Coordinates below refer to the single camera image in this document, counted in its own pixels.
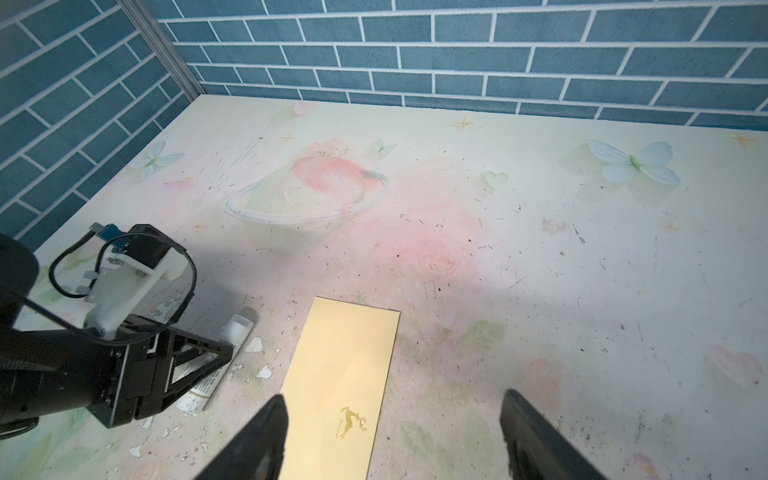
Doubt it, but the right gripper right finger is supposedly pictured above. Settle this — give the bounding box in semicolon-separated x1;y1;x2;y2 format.
500;389;606;480

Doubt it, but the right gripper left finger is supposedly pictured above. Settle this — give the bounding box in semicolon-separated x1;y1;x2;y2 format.
196;394;289;480

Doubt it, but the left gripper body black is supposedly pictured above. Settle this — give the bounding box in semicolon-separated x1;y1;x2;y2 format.
1;315;173;429

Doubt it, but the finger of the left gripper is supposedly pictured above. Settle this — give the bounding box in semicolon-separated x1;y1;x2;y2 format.
161;331;234;414

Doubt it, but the white glue stick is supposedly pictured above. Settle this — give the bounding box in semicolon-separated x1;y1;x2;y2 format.
175;314;254;415

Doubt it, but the yellow envelope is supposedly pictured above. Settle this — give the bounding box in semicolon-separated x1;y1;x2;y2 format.
280;297;400;479

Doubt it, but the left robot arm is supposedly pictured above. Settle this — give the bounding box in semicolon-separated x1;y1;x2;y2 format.
1;224;234;439

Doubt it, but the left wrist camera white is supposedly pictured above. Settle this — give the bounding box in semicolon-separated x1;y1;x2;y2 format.
47;223;197;340

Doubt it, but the left corner aluminium post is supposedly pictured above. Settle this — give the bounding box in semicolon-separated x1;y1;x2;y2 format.
117;0;205;102

